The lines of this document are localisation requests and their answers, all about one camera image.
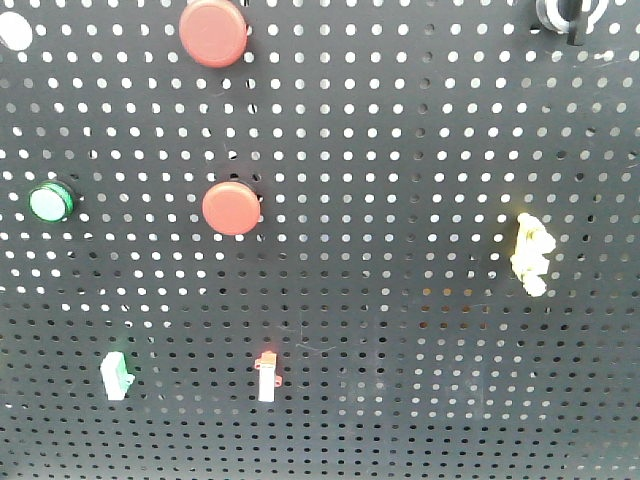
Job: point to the green white toggle switch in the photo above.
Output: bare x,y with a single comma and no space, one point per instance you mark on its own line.
115,377

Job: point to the red mushroom button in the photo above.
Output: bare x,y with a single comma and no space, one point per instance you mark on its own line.
213,32
231,208

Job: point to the white round button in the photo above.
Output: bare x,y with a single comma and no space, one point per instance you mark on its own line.
15,31

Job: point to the black rotary selector switch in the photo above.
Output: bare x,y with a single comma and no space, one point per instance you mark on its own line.
573,18

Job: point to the green round push button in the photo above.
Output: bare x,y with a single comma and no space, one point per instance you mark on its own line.
52,201

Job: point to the upper red mushroom button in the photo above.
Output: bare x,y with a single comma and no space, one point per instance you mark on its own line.
213,32

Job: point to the lower red mushroom button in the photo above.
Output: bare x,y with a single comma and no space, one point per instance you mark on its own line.
231,208

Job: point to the black perforated pegboard panel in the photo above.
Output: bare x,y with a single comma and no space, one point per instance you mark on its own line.
392,146

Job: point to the red white toggle switch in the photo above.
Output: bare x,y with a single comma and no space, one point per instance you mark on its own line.
268,379

